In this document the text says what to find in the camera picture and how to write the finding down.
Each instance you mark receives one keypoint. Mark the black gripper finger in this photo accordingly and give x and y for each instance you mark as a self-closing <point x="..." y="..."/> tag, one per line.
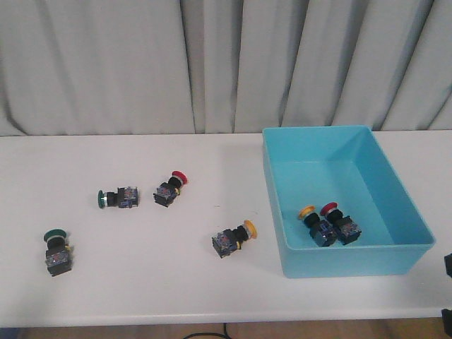
<point x="448" y="264"/>
<point x="446" y="316"/>

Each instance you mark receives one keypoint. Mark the red button front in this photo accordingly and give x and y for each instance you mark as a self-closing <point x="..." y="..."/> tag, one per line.
<point x="346" y="229"/>

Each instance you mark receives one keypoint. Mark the red button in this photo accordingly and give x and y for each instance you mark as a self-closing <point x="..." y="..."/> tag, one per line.
<point x="168" y="191"/>
<point x="346" y="229"/>

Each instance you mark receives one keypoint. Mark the yellow button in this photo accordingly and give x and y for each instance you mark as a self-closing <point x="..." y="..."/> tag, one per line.
<point x="320" y="230"/>
<point x="228" y="241"/>

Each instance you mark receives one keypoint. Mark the blue plastic box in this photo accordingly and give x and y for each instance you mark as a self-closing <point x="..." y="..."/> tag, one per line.
<point x="343" y="164"/>

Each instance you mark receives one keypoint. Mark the red button rear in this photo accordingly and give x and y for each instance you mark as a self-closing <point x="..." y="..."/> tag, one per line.
<point x="168" y="191"/>

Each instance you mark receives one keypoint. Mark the green button lying sideways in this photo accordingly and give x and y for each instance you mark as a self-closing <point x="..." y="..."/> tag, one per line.
<point x="124" y="197"/>

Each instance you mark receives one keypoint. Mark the green button front left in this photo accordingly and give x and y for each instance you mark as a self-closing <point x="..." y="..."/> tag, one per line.
<point x="58" y="256"/>

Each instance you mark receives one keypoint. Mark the grey curtain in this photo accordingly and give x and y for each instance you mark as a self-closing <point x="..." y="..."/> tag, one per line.
<point x="160" y="67"/>

